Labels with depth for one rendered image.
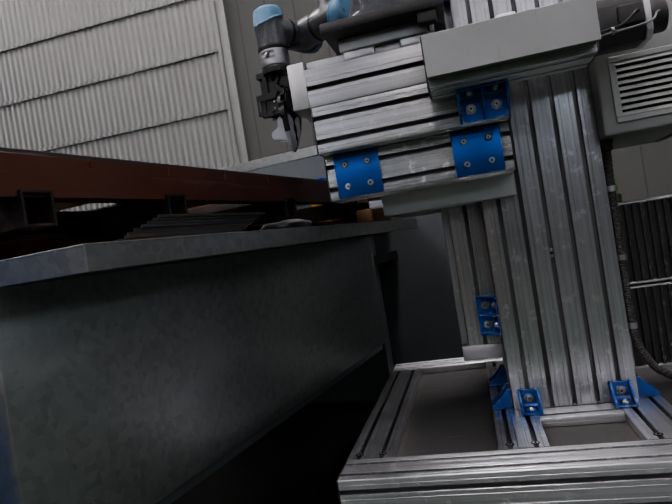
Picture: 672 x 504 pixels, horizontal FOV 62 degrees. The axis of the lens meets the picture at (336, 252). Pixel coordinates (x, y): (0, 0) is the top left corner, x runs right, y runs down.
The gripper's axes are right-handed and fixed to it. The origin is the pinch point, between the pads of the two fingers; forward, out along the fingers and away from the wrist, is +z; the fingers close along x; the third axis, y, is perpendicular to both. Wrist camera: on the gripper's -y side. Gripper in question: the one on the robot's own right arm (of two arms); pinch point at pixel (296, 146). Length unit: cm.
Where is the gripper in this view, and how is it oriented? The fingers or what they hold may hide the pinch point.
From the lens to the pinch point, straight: 144.4
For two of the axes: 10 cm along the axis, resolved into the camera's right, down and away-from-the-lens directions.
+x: -3.9, 0.8, -9.2
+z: 1.6, 9.9, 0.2
